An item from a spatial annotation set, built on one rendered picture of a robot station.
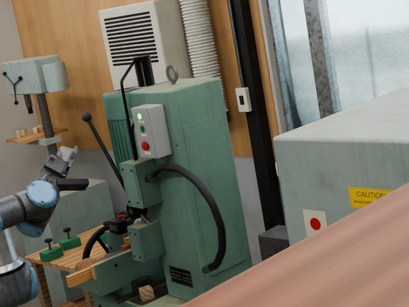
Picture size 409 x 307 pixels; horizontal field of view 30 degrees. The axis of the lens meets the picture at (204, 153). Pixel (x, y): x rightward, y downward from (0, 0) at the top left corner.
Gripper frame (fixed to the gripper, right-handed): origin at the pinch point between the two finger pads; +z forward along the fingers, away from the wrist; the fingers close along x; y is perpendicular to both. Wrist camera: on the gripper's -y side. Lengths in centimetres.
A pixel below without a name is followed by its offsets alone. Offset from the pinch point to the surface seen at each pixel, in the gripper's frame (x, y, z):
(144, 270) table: 17.8, -41.6, -20.3
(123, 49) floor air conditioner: 103, -2, 149
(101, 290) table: 18.0, -30.1, -34.9
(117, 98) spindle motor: -16.7, -3.8, 15.2
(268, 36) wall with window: 39, -63, 147
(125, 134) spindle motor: -9.4, -12.2, 8.6
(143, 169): -22.7, -21.0, -10.2
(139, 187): -19.8, -22.4, -15.2
